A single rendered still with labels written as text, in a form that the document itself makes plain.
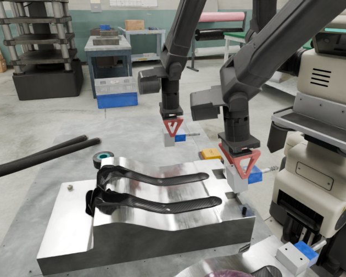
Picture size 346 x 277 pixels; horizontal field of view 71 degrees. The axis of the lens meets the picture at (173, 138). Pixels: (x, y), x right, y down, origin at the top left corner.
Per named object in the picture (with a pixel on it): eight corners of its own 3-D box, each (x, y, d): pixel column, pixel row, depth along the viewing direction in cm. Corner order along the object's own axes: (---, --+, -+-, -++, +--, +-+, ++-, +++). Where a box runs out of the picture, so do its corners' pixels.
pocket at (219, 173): (223, 177, 78) (224, 167, 76) (230, 188, 73) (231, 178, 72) (210, 178, 77) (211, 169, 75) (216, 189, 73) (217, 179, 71)
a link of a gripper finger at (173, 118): (163, 140, 80) (162, 114, 76) (160, 131, 86) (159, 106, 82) (183, 139, 81) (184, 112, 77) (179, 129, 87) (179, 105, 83)
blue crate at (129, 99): (135, 97, 412) (134, 84, 401) (138, 105, 376) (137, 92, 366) (98, 100, 398) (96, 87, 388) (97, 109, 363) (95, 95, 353)
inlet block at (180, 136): (197, 137, 90) (197, 123, 88) (201, 143, 86) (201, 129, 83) (162, 140, 88) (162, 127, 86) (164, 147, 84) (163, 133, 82)
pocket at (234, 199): (238, 200, 68) (239, 190, 67) (246, 214, 64) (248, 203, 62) (222, 202, 68) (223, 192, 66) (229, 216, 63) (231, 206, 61)
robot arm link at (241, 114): (249, 89, 50) (245, 84, 55) (215, 94, 51) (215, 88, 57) (251, 121, 53) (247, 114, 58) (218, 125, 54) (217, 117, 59)
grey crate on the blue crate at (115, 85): (134, 85, 401) (133, 76, 394) (137, 92, 366) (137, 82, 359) (96, 88, 388) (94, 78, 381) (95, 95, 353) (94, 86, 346)
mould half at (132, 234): (216, 179, 85) (219, 146, 79) (250, 241, 63) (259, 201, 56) (66, 198, 77) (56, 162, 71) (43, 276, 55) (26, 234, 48)
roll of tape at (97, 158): (93, 171, 90) (91, 163, 88) (94, 159, 97) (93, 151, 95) (115, 168, 91) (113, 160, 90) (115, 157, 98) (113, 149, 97)
